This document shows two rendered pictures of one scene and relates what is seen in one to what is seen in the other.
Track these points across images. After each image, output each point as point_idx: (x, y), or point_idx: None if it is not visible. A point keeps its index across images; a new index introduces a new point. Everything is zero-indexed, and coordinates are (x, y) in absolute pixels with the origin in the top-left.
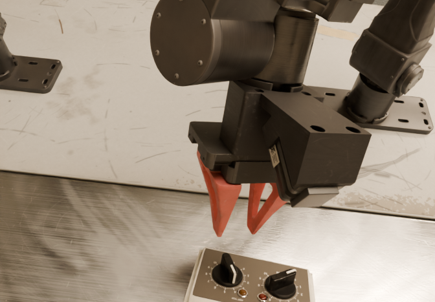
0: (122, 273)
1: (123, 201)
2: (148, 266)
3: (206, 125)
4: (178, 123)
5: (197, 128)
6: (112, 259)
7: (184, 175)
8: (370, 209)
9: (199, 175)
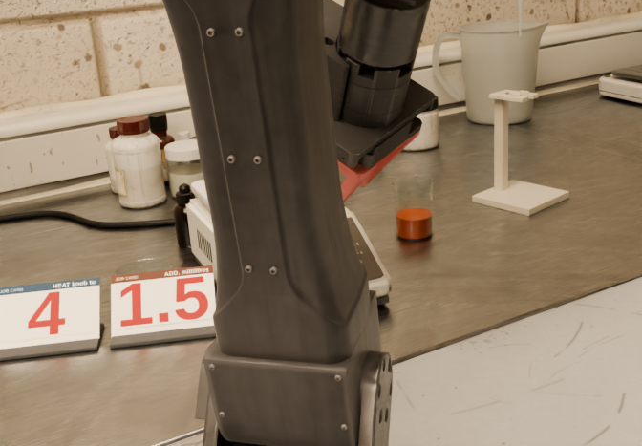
0: (449, 269)
1: (532, 296)
2: (432, 280)
3: (417, 96)
4: (613, 379)
5: (417, 86)
6: (471, 270)
7: (505, 341)
8: (203, 434)
9: (487, 350)
